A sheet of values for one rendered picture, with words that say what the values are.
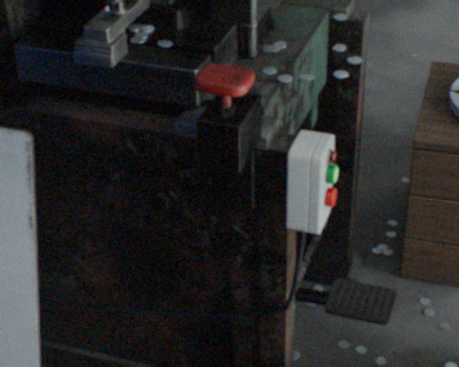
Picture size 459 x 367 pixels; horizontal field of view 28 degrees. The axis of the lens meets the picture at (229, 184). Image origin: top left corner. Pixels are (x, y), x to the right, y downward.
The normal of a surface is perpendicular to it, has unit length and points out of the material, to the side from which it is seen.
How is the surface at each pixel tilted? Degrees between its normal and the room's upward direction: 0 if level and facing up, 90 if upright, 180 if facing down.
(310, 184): 90
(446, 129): 0
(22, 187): 78
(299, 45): 0
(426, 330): 0
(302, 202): 90
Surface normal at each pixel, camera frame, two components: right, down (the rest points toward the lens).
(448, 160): -0.28, 0.53
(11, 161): -0.31, 0.33
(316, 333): -0.02, -0.84
